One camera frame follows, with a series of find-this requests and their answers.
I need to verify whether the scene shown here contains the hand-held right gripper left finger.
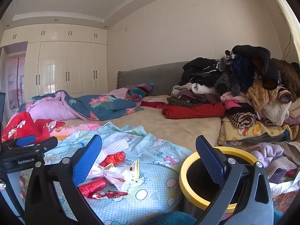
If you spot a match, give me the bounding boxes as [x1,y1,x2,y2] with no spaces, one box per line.
[25,134,105,225]

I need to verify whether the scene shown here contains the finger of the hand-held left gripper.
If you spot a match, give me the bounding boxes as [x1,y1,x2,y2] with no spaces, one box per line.
[2,135,36,149]
[33,136,59,152]

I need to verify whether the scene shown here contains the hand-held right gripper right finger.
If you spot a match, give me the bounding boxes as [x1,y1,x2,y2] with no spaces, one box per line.
[195,135,274,225]

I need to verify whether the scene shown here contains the red can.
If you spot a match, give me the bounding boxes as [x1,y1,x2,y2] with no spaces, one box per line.
[78,178,108,196]

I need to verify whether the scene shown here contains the yellow-rimmed black bin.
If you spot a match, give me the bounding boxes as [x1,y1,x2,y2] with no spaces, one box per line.
[179,146,268,214]

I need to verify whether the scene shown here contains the white plastic wrapper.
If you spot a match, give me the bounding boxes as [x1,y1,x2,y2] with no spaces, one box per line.
[88,158,141,191]

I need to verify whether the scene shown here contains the red snack wrapper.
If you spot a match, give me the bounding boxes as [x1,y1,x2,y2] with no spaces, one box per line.
[88,190,129,200]

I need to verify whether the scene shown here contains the person's left hand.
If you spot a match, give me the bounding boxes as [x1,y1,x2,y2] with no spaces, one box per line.
[0,177,27,200]

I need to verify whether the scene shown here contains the red flower-print cloth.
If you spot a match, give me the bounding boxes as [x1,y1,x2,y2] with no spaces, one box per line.
[1,111,66,142]

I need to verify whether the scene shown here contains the pink cartoon blanket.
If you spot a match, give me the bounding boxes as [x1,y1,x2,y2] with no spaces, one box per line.
[49,121,102,140]

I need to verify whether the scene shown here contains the beige bed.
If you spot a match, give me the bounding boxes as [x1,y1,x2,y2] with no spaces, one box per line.
[50,94,222,153]

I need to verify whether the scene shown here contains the red folded garment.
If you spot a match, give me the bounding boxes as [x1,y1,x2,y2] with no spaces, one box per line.
[162,102,226,119]

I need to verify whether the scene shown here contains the brown striped knit garment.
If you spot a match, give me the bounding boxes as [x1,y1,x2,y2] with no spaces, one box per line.
[228,112,258,129]

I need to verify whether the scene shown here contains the blue floral quilt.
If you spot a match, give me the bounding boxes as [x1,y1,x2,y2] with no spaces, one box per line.
[19,90,144,121]

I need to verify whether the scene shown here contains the lilac fleece garment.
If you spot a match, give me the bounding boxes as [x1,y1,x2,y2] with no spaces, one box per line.
[244,142,285,169]

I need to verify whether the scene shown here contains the light blue cat-print blanket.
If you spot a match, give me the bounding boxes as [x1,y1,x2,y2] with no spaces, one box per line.
[20,122,193,225]

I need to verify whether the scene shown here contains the pink garment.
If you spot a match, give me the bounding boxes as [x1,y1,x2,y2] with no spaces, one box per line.
[220,91,256,115]

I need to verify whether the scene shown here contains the dark purple garment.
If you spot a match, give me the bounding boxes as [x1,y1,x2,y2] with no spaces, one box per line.
[170,90,221,104]

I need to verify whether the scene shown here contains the dark dotted garment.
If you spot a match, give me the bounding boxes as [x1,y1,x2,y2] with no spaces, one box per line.
[167,96,204,106]

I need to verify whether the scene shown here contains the person's teal clothing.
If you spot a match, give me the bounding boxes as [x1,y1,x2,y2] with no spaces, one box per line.
[141,211,197,225]

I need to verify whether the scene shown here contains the white fleece garment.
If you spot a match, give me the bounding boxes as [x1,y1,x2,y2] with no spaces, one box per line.
[171,82,217,96]

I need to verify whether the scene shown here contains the white cloth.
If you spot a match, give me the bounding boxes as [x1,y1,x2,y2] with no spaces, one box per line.
[268,177,300,194]

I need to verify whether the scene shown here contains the grey dotted garment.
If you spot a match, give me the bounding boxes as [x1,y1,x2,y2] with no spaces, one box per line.
[214,70,241,96]

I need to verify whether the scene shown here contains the white wardrobe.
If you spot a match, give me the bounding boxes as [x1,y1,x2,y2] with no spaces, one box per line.
[0,23,109,99]

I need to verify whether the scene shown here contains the dark red cloth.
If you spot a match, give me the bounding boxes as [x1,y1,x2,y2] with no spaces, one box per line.
[141,100,168,109]

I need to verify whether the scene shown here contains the cream fleece garment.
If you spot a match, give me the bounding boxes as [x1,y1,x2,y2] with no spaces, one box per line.
[261,98,293,126]

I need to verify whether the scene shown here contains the beige knitted garment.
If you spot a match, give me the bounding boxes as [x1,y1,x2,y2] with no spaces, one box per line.
[265,141,300,181]

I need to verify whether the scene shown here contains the tan fuzzy garment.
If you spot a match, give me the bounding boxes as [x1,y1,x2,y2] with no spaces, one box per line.
[246,78,282,112]

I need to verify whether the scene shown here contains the striped pillow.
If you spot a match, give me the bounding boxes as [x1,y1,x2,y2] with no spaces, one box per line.
[125,83,155,101]

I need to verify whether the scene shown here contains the black jacket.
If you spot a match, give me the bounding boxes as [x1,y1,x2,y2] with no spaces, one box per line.
[181,57,222,85]

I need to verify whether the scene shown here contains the navy fuzzy garment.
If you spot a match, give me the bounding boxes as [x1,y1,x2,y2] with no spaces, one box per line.
[231,54,256,93]

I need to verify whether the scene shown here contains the grey headboard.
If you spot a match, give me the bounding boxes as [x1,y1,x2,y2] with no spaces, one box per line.
[116,60,221,96]

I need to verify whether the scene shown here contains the brown patterned sweater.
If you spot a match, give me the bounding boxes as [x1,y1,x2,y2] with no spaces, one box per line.
[275,85,293,104]

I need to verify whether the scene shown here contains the grey fuzzy garment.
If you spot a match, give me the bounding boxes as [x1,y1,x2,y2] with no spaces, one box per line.
[219,49,235,72]

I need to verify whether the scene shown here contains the brown plush blanket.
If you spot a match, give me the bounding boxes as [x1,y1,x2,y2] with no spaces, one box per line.
[269,58,300,104]

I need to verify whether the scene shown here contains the black quilted garment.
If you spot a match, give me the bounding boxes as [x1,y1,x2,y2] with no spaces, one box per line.
[232,45,282,91]

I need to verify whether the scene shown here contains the black wall cable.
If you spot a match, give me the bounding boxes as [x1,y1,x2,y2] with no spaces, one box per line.
[281,34,292,60]

